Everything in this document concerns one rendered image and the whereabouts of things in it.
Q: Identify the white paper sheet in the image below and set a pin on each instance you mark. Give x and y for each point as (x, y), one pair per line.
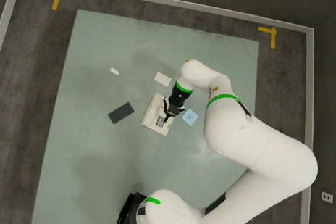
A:
(163, 79)

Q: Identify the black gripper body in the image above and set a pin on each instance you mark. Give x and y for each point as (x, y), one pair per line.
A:
(176, 100)

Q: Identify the light blue sticky note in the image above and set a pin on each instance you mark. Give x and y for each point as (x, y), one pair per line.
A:
(189, 117)

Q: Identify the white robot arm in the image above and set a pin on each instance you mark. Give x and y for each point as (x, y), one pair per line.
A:
(278, 165)

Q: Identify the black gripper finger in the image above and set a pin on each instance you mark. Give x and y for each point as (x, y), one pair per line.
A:
(165, 110)
(181, 109)

